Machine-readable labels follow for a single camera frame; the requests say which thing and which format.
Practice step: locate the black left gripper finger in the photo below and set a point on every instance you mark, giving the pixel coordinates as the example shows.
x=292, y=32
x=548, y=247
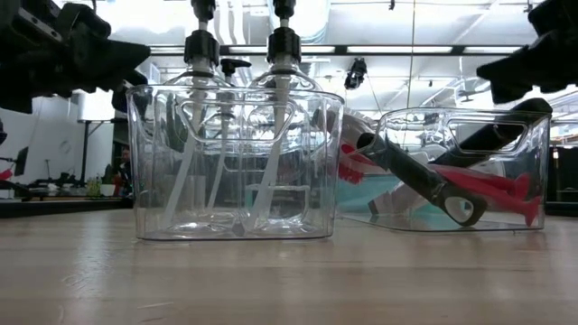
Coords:
x=128, y=92
x=113, y=63

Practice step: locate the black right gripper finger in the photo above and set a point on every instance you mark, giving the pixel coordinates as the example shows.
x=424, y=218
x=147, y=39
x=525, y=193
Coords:
x=519, y=72

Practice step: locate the clear pump bottle black top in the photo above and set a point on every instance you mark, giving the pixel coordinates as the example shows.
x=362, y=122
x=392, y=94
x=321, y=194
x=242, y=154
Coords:
x=201, y=45
x=230, y=65
x=283, y=43

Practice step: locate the red dish brush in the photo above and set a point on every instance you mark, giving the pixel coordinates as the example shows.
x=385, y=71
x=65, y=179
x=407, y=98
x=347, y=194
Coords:
x=501, y=182
x=496, y=196

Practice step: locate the clear plastic storage bin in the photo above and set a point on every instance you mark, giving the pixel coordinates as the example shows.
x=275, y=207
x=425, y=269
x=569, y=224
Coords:
x=149, y=221
x=545, y=158

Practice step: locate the person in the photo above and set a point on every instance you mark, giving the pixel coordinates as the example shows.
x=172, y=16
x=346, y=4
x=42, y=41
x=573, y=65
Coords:
x=125, y=173

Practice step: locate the dark background monitor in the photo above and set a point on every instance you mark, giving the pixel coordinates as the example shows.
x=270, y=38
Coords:
x=21, y=160

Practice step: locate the dark background cabinet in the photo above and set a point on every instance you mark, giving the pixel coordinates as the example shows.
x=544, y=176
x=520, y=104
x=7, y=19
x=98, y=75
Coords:
x=564, y=176

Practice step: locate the dark background workbench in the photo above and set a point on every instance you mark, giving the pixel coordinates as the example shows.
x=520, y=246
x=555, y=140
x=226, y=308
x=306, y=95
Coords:
x=54, y=205

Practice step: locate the black overhead light bar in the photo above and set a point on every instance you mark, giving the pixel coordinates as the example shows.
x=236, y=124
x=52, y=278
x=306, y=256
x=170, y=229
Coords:
x=341, y=50

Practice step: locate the black post stand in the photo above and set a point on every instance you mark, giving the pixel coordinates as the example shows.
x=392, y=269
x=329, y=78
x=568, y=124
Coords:
x=85, y=149

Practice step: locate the black hanging ceiling camera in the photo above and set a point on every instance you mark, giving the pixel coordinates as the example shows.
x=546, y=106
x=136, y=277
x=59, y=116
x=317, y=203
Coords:
x=357, y=72

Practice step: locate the silver ceiling duct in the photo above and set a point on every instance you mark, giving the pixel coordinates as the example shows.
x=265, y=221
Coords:
x=316, y=22

